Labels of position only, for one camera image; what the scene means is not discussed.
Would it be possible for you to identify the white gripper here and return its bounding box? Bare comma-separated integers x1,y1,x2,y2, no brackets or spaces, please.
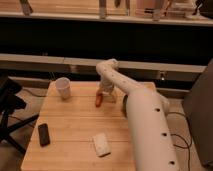
97,77,117,103

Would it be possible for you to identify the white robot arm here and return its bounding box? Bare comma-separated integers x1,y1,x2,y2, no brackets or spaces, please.
96,59,180,171

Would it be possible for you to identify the green bowl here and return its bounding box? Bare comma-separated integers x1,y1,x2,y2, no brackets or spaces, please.
122,95,128,117

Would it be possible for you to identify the white paper cup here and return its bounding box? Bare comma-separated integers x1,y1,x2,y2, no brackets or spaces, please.
55,77,71,99

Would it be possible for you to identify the dark cabinet at right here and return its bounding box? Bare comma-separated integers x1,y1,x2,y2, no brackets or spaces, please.
182,59,213,168

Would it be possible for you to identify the black tripod stand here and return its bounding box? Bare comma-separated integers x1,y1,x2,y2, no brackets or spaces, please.
0,76,39,154

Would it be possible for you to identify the black cable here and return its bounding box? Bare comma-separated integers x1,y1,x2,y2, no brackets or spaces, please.
166,111,193,171

